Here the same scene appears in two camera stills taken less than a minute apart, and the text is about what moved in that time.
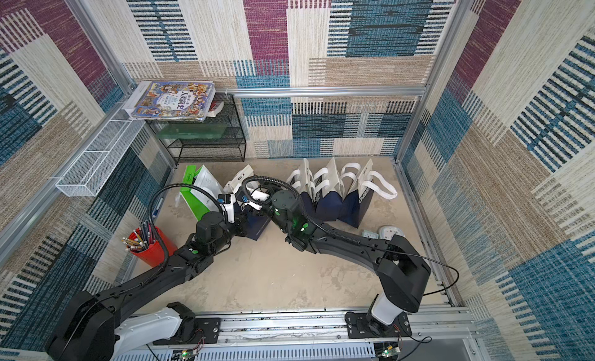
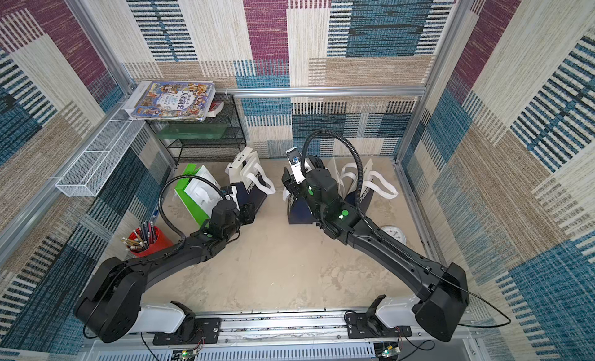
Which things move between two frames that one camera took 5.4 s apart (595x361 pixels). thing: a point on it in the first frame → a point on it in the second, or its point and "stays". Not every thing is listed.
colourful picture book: (174, 100) stays
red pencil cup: (143, 243) stays
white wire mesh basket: (89, 173) stays
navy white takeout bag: (253, 221) → (249, 177)
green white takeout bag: (198, 201) stays
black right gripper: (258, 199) → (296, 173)
